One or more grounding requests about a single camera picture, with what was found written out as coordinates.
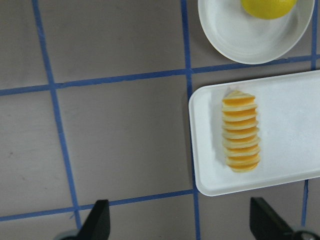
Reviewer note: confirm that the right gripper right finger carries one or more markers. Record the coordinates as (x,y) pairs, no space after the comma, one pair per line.
(266,224)

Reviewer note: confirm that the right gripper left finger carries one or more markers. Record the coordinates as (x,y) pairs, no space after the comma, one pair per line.
(97,226)

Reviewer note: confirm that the white round plate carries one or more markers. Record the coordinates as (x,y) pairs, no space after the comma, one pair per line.
(245,39)

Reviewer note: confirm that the white rectangular tray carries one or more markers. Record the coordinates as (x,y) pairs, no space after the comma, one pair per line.
(288,108)

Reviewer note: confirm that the yellow lemon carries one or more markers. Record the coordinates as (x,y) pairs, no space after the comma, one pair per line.
(268,9)

